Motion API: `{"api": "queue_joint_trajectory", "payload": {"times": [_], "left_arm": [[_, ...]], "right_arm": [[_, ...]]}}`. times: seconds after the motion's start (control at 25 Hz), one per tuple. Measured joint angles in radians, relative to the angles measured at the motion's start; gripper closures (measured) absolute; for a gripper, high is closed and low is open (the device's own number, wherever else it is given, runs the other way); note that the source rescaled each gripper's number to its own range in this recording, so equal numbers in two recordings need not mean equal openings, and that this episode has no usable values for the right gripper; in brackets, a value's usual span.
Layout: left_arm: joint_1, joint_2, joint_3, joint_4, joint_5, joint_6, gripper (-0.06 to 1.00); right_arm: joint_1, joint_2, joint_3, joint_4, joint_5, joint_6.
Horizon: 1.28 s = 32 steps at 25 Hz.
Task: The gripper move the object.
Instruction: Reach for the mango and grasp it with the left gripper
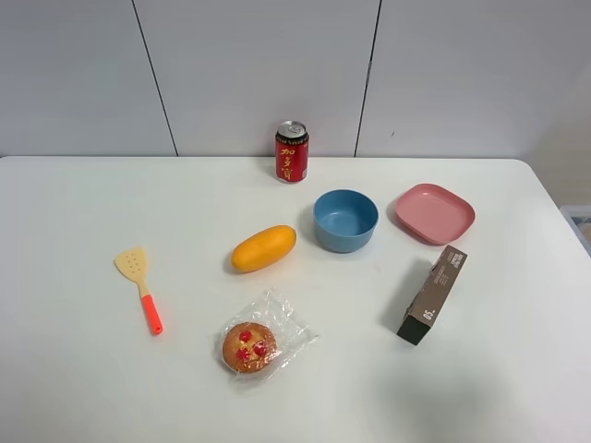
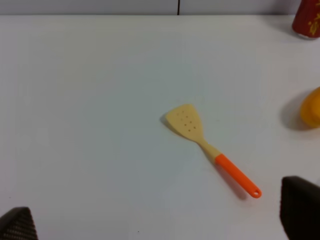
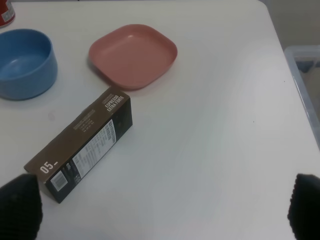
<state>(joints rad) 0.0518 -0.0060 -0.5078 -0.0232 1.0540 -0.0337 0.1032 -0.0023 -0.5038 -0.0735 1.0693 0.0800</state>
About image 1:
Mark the yellow mango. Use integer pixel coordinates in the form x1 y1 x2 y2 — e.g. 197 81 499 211
230 225 297 273

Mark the blue bowl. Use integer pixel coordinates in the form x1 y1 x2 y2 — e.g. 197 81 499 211
313 189 380 254

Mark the red soda can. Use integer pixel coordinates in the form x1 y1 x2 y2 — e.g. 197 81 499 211
275 120 309 183

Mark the wrapped fruit tart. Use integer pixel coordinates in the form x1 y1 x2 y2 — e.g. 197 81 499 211
213 288 319 391

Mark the pink square plate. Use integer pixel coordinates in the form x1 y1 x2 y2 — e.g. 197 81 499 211
393 184 476 245

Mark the brown cardboard box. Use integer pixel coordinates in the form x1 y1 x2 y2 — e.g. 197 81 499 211
396 245 467 345

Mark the clear storage bin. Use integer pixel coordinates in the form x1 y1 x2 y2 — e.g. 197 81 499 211
560 205 591 255

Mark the yellow spatula orange handle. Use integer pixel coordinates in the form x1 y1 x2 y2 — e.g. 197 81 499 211
114 247 163 336

